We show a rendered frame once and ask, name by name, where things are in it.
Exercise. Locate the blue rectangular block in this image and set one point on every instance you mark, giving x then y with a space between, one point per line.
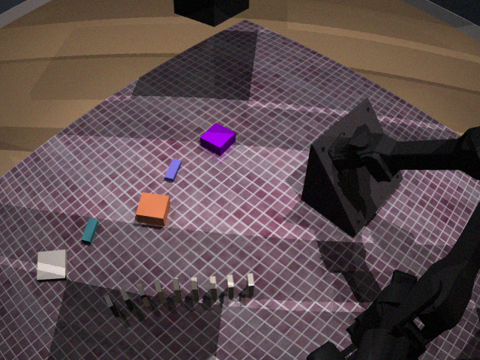
172 170

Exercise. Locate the orange block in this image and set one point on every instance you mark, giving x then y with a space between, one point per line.
153 209

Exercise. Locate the purple block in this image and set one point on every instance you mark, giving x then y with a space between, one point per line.
217 139

